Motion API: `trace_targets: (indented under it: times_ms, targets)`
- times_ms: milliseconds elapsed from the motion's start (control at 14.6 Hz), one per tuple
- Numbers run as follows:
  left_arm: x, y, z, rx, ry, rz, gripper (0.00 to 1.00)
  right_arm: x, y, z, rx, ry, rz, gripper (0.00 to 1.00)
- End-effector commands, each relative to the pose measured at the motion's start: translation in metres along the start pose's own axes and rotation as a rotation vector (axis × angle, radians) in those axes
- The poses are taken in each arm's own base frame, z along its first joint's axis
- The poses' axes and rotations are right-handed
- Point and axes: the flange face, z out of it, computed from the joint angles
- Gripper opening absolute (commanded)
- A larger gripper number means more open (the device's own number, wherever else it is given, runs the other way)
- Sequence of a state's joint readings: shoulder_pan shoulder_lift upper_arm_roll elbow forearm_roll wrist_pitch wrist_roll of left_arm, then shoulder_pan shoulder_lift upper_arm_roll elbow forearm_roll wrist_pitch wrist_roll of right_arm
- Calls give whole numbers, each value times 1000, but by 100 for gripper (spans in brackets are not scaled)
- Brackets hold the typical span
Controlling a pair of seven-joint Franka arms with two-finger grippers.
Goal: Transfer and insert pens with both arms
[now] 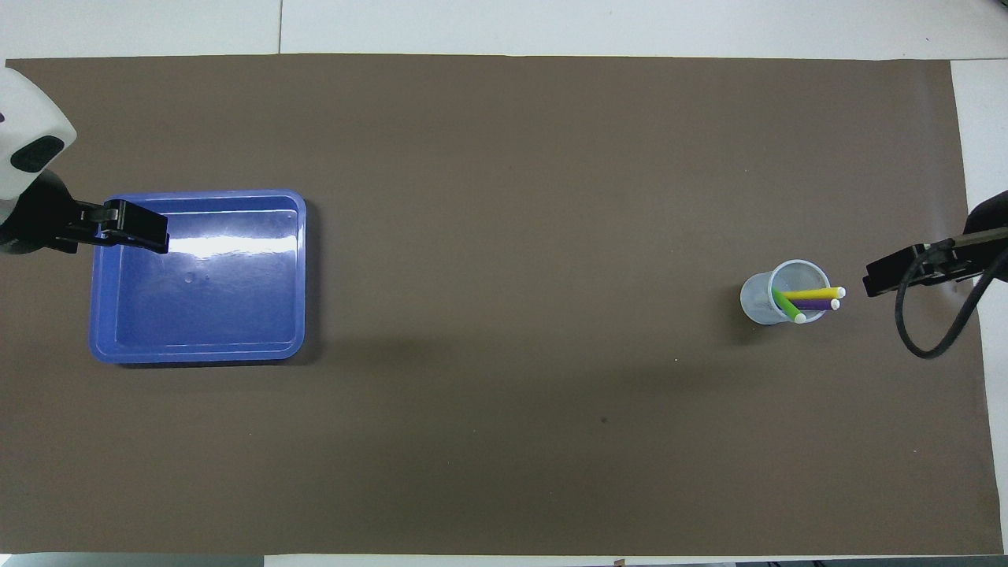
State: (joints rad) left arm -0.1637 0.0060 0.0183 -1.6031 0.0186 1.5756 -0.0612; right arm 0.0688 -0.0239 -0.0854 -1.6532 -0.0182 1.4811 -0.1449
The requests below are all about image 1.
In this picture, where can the translucent plastic cup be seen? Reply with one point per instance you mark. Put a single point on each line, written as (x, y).
(756, 307)

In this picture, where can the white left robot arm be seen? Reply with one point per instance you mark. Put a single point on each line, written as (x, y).
(24, 118)

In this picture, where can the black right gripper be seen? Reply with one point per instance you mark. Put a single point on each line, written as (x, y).
(980, 244)

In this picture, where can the yellow pen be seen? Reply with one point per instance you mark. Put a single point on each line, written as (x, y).
(815, 294)

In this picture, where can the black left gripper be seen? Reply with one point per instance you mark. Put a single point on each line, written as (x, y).
(39, 220)

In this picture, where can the purple pen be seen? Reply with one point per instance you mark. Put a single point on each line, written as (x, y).
(819, 304)

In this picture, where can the brown table mat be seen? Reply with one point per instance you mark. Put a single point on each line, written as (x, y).
(504, 197)

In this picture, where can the blue plastic tray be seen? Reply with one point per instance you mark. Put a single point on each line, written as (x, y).
(220, 307)

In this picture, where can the green pen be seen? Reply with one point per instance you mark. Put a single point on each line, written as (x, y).
(787, 305)

